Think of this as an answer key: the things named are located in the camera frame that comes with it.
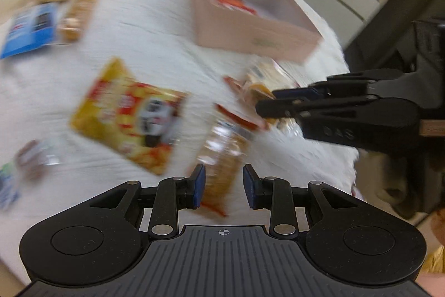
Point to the blue snack packet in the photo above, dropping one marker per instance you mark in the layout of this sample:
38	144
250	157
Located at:
27	31

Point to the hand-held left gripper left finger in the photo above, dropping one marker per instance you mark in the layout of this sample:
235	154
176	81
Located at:
199	185

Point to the clear cracker packet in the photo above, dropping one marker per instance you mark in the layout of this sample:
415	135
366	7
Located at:
222	151

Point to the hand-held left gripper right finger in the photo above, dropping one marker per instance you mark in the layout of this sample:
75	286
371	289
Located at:
249	187

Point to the brown biscuit packet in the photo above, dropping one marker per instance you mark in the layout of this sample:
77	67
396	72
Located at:
78	13

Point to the yellow snack bag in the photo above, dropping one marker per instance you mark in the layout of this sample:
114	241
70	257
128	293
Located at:
128	112

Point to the pink box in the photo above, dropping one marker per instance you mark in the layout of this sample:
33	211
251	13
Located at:
243	36

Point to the red snack packet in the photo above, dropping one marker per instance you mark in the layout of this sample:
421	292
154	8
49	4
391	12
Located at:
233	3

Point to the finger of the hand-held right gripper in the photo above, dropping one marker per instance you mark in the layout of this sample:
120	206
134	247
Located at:
278	108
295	93

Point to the blue green packet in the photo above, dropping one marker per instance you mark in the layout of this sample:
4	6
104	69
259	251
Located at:
7	185

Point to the clear red-ended snack packet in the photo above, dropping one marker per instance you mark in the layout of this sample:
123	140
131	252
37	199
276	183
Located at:
257	83

